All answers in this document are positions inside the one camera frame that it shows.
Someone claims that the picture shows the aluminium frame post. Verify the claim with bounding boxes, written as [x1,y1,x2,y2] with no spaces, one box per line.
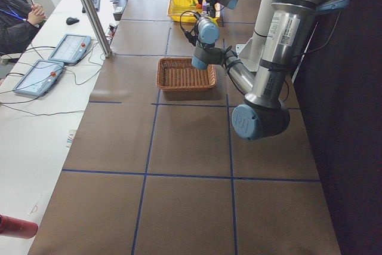
[81,0,112,58]

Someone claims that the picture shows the lower teach pendant tablet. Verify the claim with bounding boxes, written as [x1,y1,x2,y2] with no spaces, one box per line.
[13,59,64,97]

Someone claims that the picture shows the black computer mouse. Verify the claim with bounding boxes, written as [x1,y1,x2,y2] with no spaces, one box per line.
[66,17,79,26]

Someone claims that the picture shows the teach pendant tablet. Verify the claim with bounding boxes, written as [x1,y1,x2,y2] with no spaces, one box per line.
[48,33,91,64]
[13,59,64,97]

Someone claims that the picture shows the toy orange carrot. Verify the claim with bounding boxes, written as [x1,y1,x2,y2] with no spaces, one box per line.
[190,0,201,9]

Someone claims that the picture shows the red cylinder bottle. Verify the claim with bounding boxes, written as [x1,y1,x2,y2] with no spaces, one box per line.
[1,215,38,239]

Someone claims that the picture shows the brown wicker basket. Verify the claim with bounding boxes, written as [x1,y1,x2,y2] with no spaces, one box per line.
[156,57,217,91]

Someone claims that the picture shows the upper teach pendant tablet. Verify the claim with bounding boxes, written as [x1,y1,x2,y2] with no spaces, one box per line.
[48,33,91,64]

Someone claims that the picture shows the seated person in black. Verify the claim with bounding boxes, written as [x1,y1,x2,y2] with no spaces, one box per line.
[1,0,46,55]

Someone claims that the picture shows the yellow woven plastic basket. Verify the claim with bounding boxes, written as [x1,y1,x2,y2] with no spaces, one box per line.
[167,0,208,23]

